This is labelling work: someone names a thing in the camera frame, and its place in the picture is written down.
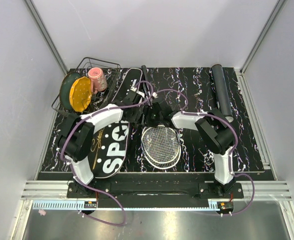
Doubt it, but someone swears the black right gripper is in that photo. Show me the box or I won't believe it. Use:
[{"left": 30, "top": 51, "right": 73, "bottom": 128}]
[{"left": 136, "top": 104, "right": 164, "bottom": 128}]

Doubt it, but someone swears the black sport racket bag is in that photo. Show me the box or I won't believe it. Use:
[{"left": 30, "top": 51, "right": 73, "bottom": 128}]
[{"left": 88, "top": 68, "right": 143, "bottom": 179}]

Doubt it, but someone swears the black shuttlecock tube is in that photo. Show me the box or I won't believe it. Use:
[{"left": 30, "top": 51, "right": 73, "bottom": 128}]
[{"left": 211, "top": 64, "right": 234, "bottom": 123}]

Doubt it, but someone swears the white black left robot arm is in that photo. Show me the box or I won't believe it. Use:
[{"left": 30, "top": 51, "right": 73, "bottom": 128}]
[{"left": 57, "top": 91, "right": 145, "bottom": 198}]

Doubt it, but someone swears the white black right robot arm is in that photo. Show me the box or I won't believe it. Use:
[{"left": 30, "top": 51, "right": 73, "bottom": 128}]
[{"left": 143, "top": 100, "right": 238, "bottom": 199}]

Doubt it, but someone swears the pink patterned mug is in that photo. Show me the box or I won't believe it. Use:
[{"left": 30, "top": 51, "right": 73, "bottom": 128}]
[{"left": 87, "top": 67, "right": 108, "bottom": 94}]

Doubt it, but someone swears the yellow dotted plate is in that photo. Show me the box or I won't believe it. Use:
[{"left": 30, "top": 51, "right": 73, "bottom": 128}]
[{"left": 69, "top": 76, "right": 92, "bottom": 113}]

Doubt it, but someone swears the dark green plate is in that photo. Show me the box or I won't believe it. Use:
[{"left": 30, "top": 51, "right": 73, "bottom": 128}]
[{"left": 59, "top": 72, "right": 81, "bottom": 110}]

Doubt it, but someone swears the small pink object on floor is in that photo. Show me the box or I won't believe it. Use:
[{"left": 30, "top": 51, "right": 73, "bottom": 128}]
[{"left": 38, "top": 209, "right": 47, "bottom": 216}]

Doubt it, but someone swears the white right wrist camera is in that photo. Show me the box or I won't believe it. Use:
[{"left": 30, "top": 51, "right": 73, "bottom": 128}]
[{"left": 151, "top": 92, "right": 158, "bottom": 99}]

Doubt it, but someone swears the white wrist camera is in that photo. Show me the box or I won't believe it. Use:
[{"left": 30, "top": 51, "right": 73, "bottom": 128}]
[
  {"left": 151, "top": 92, "right": 158, "bottom": 99},
  {"left": 130, "top": 86, "right": 146, "bottom": 102}
]

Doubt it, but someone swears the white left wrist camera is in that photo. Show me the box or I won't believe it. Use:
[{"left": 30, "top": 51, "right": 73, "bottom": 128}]
[{"left": 130, "top": 86, "right": 146, "bottom": 102}]

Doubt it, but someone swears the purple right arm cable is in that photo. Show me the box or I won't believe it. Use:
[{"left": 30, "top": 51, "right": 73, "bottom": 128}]
[{"left": 149, "top": 88, "right": 256, "bottom": 216}]

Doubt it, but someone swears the black wire dish rack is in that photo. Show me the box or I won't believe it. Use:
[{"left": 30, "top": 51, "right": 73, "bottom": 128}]
[{"left": 51, "top": 57, "right": 121, "bottom": 117}]

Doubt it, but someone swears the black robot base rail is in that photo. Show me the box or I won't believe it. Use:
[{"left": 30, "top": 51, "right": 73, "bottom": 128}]
[{"left": 66, "top": 172, "right": 244, "bottom": 209}]

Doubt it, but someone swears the aluminium front frame rail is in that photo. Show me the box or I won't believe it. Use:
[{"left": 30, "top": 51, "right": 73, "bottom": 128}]
[{"left": 15, "top": 174, "right": 294, "bottom": 240}]

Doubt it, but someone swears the left aluminium frame post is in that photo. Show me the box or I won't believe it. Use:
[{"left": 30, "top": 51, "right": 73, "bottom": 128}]
[{"left": 23, "top": 0, "right": 68, "bottom": 74}]

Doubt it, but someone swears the aluminium frame post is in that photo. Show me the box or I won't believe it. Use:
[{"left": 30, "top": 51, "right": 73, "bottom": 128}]
[
  {"left": 23, "top": 0, "right": 68, "bottom": 74},
  {"left": 240, "top": 0, "right": 287, "bottom": 74}
]

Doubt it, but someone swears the right aluminium frame post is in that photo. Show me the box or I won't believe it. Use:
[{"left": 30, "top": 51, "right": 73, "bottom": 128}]
[{"left": 240, "top": 0, "right": 287, "bottom": 74}]

